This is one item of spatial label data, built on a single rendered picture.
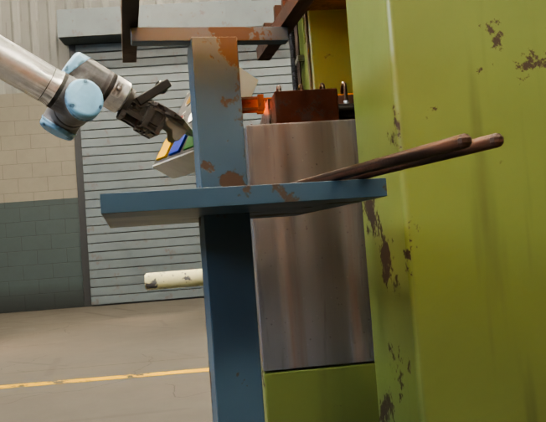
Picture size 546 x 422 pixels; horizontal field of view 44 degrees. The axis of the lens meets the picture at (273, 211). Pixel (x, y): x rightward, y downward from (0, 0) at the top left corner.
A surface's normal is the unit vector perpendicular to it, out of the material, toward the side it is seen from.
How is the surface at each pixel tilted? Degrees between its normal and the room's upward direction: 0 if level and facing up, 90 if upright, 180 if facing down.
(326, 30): 90
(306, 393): 90
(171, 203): 90
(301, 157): 90
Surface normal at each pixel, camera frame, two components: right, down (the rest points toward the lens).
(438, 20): 0.10, -0.05
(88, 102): 0.59, -0.04
